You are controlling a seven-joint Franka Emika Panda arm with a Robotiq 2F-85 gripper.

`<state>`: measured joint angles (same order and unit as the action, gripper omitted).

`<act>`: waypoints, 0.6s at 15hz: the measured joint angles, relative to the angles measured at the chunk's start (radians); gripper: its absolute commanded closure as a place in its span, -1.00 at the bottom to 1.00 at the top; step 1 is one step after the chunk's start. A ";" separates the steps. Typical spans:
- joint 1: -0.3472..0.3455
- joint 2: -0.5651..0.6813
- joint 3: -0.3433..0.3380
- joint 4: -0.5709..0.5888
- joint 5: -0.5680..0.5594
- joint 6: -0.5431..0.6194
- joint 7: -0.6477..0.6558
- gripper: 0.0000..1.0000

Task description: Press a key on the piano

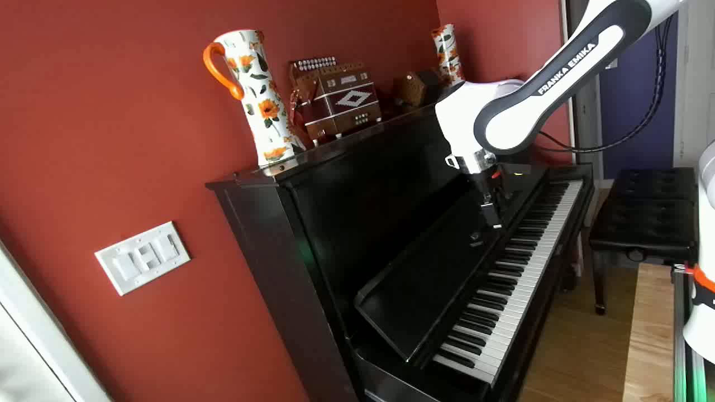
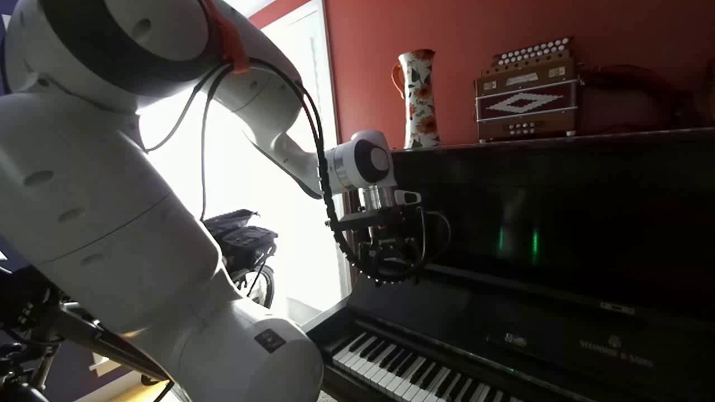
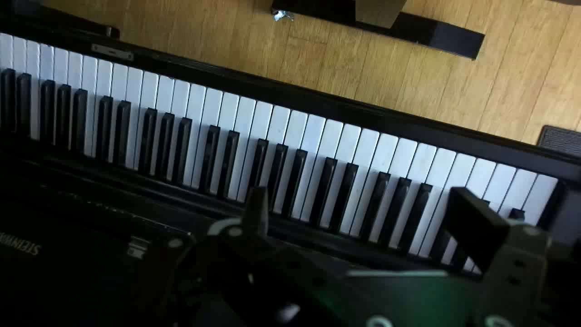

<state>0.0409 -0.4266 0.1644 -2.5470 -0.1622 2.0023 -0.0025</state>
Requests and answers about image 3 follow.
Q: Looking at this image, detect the black piano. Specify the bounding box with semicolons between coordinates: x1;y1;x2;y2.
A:
0;0;581;327

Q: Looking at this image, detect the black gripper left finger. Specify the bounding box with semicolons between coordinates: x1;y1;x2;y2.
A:
242;185;273;239

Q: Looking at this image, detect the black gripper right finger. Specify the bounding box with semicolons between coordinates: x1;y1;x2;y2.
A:
446;185;513;274

